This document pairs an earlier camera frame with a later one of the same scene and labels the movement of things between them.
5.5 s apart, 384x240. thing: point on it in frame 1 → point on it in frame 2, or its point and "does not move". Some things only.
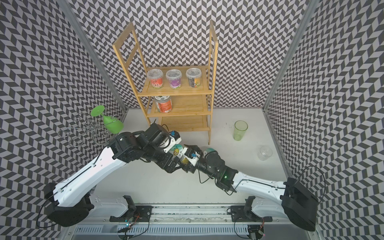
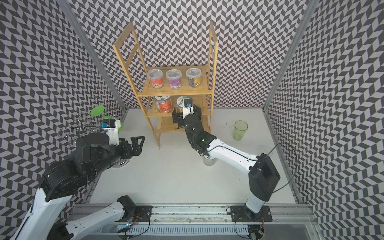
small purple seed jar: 174,76 does not move
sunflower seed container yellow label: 176,151 → 180,102
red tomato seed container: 156,76 does not move
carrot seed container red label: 164,103 does not move
